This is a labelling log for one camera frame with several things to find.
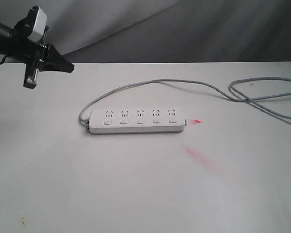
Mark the white five-outlet power strip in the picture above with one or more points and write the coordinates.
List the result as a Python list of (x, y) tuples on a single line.
[(139, 120)]

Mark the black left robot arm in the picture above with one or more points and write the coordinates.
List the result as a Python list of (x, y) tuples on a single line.
[(5, 34)]

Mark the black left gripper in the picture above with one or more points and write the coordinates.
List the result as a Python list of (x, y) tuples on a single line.
[(35, 55)]

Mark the grey backdrop cloth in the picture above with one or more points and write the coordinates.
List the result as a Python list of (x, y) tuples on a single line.
[(163, 31)]

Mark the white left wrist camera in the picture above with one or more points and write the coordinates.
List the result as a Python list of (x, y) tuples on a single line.
[(36, 22)]

